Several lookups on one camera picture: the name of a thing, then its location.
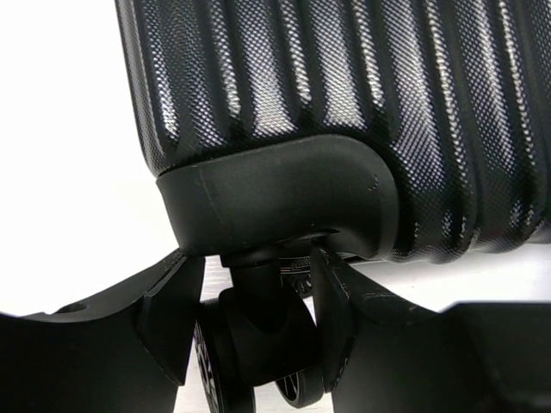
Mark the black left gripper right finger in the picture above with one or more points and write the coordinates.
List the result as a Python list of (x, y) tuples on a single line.
[(383, 353)]

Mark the black suitcase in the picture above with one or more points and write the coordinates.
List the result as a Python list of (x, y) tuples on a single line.
[(398, 131)]

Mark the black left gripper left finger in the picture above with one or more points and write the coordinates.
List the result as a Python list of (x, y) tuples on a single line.
[(124, 349)]

